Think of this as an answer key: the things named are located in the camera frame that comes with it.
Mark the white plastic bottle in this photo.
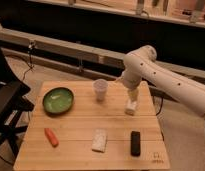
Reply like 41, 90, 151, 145
125, 100, 137, 115

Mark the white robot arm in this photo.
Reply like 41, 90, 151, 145
119, 45, 205, 117

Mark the black cable on floor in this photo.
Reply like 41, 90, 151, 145
21, 40, 37, 83

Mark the wooden table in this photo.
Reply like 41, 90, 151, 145
14, 81, 170, 171

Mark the green bowl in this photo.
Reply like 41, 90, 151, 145
42, 87, 74, 115

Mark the black chair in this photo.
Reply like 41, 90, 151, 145
0, 47, 34, 156

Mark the orange carrot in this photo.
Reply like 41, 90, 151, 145
44, 128, 59, 147

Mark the black remote control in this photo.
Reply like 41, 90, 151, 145
131, 131, 141, 156

